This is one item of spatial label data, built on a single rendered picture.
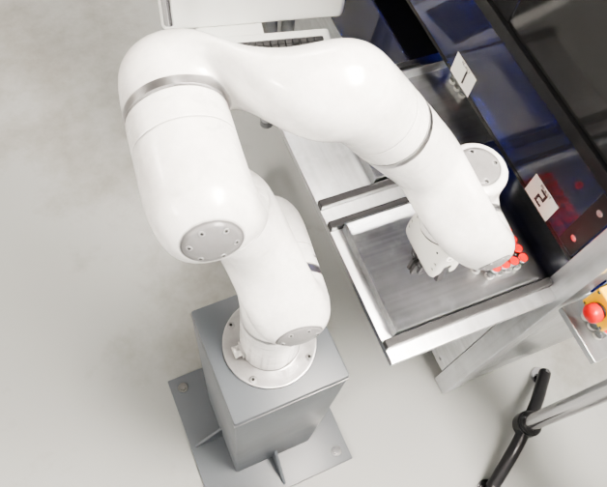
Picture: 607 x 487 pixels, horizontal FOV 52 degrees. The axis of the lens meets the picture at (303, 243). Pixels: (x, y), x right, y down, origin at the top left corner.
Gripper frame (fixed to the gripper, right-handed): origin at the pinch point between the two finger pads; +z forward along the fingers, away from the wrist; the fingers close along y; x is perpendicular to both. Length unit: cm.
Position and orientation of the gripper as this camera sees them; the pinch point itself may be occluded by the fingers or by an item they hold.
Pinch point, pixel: (419, 264)
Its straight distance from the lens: 112.8
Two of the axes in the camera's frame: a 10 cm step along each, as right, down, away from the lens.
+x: -9.2, 3.1, -2.4
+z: -0.9, 4.3, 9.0
